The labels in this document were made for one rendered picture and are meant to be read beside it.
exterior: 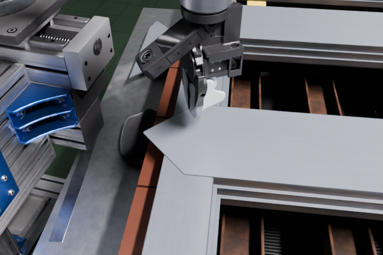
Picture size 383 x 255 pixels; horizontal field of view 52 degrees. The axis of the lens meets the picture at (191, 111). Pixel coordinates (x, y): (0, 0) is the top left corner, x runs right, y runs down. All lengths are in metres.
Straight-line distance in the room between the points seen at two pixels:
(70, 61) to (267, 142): 0.39
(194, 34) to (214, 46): 0.05
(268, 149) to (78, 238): 0.41
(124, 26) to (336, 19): 1.93
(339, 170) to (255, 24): 0.50
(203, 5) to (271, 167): 0.30
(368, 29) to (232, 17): 0.59
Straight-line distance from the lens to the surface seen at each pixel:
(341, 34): 1.07
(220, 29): 0.60
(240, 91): 1.12
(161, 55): 0.57
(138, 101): 1.09
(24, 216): 1.52
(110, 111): 1.08
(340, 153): 0.74
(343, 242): 0.86
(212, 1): 0.54
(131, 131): 0.97
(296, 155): 0.71
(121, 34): 2.75
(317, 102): 1.13
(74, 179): 0.93
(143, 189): 0.70
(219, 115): 0.76
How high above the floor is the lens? 1.38
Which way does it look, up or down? 42 degrees down
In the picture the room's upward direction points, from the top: straight up
